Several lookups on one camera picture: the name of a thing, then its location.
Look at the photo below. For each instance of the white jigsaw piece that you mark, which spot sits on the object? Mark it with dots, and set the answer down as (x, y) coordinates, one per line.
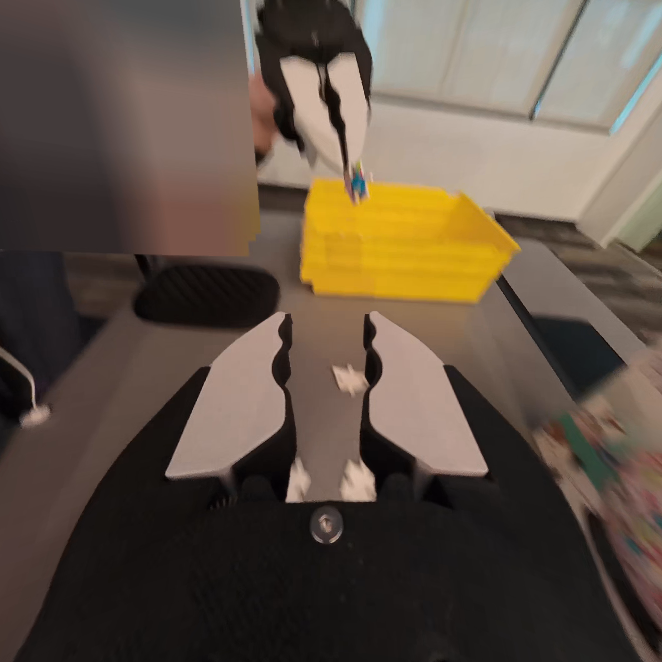
(350, 379)
(357, 481)
(298, 481)

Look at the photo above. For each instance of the colourful puzzle box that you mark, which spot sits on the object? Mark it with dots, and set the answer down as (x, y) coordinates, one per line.
(610, 486)

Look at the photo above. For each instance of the person's left hand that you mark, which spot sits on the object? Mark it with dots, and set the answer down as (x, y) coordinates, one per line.
(264, 119)

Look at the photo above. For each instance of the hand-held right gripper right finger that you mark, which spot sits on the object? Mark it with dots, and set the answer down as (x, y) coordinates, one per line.
(419, 414)

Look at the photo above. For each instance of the yellow plastic bin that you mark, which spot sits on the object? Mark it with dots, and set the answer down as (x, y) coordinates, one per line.
(403, 243)

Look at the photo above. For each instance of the black quilted pad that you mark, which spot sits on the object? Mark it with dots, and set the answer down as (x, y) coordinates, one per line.
(207, 295)

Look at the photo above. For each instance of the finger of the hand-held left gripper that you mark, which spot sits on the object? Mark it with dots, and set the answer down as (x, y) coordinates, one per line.
(357, 103)
(305, 103)

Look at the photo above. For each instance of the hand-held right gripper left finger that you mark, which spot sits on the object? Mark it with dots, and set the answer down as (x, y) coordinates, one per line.
(233, 414)

